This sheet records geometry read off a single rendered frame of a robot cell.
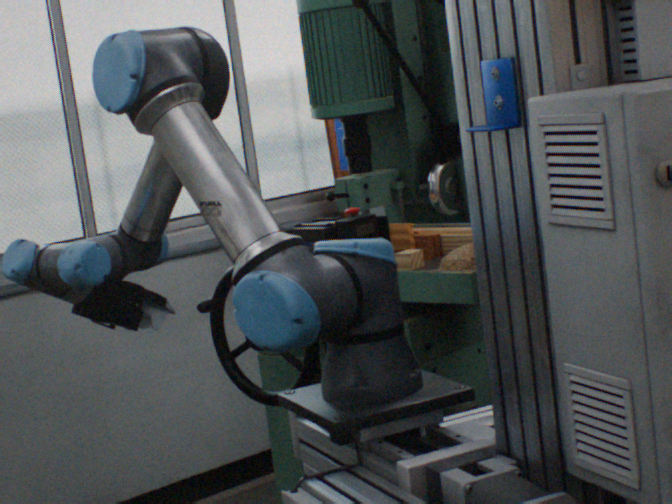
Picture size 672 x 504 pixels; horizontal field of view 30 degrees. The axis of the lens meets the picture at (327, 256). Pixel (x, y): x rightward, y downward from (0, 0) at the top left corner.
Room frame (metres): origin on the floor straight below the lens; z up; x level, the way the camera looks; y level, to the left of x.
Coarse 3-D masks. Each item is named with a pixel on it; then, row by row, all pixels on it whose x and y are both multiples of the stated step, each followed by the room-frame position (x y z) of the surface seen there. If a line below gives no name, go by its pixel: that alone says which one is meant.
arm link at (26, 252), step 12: (24, 240) 2.07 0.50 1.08; (12, 252) 2.07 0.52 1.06; (24, 252) 2.05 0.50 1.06; (36, 252) 2.06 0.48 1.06; (12, 264) 2.05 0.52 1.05; (24, 264) 2.04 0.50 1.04; (12, 276) 2.05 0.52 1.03; (24, 276) 2.05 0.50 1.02; (36, 276) 2.05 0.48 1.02; (36, 288) 2.08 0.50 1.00; (48, 288) 2.06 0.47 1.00
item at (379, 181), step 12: (336, 180) 2.59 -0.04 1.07; (348, 180) 2.56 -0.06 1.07; (360, 180) 2.55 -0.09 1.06; (372, 180) 2.58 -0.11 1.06; (384, 180) 2.61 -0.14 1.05; (336, 192) 2.59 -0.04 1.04; (348, 192) 2.57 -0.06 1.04; (360, 192) 2.55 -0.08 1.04; (372, 192) 2.57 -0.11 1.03; (384, 192) 2.60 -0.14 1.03; (396, 192) 2.63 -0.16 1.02; (348, 204) 2.57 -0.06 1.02; (360, 204) 2.55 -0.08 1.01; (372, 204) 2.57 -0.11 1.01; (384, 204) 2.60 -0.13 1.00
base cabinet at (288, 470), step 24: (264, 360) 2.63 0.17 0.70; (432, 360) 2.38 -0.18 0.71; (456, 360) 2.43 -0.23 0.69; (480, 360) 2.49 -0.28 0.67; (264, 384) 2.63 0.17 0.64; (288, 384) 2.58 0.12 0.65; (480, 384) 2.48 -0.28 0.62; (288, 432) 2.59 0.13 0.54; (288, 456) 2.60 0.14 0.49; (288, 480) 2.61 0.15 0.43
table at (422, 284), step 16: (400, 272) 2.34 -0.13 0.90; (416, 272) 2.31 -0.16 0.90; (432, 272) 2.28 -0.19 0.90; (448, 272) 2.26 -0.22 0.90; (464, 272) 2.23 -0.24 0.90; (400, 288) 2.34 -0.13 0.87; (416, 288) 2.31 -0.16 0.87; (432, 288) 2.29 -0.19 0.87; (448, 288) 2.26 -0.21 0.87; (464, 288) 2.23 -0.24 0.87
